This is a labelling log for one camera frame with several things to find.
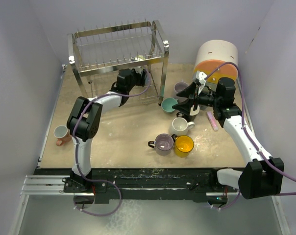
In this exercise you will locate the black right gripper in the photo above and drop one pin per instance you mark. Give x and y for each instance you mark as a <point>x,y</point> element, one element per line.
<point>184,106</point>

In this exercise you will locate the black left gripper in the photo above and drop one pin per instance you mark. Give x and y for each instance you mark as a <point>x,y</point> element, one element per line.
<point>140,81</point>

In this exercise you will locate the light green mug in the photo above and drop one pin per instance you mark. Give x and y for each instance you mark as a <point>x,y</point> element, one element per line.
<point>137,58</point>

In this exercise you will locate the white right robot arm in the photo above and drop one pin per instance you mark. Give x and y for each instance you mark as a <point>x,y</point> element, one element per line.
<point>258,178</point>

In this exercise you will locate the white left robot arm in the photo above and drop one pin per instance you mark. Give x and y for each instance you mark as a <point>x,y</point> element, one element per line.
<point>84,119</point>

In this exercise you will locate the lilac mug near rack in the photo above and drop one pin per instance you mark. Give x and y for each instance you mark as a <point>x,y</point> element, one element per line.
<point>178,87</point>

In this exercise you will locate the steel two-tier dish rack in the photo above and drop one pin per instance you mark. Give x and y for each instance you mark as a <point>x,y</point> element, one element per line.
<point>97,55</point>

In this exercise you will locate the black mug cream inside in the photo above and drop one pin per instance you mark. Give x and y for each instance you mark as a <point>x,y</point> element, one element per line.
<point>188,117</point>

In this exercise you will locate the teal cup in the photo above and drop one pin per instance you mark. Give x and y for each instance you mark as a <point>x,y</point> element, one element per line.
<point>167,105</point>

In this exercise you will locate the pink marker pen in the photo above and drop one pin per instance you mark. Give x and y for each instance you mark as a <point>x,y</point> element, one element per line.
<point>212,120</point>

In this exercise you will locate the round cream drawer cabinet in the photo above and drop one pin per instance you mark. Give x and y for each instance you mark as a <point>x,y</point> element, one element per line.
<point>213,53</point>

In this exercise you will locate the terracotta mug white inside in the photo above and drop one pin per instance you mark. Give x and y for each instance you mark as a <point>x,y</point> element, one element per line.
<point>62,134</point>

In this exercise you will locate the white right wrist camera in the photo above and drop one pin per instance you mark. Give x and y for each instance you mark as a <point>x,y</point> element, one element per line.
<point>199,78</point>

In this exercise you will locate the yellow mug black handle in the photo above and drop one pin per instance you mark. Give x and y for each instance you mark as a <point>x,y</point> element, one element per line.
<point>183,145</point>

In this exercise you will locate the lilac mug black handle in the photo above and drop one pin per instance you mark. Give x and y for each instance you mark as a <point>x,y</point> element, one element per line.
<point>162,144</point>

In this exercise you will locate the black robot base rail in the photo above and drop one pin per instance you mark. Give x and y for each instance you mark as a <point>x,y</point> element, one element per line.
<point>194,184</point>

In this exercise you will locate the aluminium frame rail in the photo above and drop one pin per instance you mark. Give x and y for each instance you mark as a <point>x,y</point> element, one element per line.
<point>43,185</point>

